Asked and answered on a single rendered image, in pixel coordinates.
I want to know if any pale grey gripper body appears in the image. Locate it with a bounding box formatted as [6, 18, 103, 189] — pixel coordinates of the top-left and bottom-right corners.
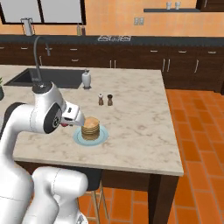
[61, 107, 87, 128]

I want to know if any dark wooden dining counter base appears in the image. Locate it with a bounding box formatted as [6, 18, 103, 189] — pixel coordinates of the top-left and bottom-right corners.
[13, 159, 180, 224]

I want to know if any stack of pancakes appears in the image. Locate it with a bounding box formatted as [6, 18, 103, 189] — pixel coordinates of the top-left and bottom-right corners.
[80, 116, 102, 142]

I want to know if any pale blue plate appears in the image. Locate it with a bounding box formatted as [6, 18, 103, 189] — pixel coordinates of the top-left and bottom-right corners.
[72, 125, 110, 147]

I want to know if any salt shaker with white cap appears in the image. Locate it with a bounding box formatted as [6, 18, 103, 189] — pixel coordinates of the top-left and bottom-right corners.
[97, 93, 105, 107]

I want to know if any pepper shaker with dark cap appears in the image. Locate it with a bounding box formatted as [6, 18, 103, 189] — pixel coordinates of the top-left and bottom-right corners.
[106, 93, 114, 107]

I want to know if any white soap dispenser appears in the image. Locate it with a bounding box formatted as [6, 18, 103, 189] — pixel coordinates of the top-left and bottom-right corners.
[80, 68, 93, 90]

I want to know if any dark sink basin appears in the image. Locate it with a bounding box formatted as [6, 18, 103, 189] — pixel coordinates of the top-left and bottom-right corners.
[3, 67, 88, 90]

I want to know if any wooden stool with dark seat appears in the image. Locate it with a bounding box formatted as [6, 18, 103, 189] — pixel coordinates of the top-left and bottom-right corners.
[76, 167, 111, 224]

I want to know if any dark grey curved tap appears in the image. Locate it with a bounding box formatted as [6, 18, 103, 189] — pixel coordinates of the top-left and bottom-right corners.
[31, 35, 53, 85]

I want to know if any dark wooden cupboard run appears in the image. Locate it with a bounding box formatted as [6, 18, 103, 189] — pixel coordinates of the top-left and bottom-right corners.
[0, 34, 224, 95]

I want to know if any hob with grey grates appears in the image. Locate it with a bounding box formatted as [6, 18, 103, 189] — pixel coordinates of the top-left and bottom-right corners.
[97, 34, 132, 43]

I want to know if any white paper towel holder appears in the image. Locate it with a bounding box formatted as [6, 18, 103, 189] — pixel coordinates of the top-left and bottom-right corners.
[20, 17, 36, 37]

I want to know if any window with black frame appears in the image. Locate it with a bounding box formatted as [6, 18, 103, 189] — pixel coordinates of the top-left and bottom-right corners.
[0, 0, 88, 26]

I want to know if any grey wall socket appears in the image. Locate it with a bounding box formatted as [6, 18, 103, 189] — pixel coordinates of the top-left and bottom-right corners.
[133, 17, 145, 26]

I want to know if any dark wall shelf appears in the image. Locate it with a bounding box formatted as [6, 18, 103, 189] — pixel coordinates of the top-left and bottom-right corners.
[143, 7, 202, 13]

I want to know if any dark wooden wall cupboard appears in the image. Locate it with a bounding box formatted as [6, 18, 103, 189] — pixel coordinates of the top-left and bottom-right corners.
[195, 0, 224, 13]

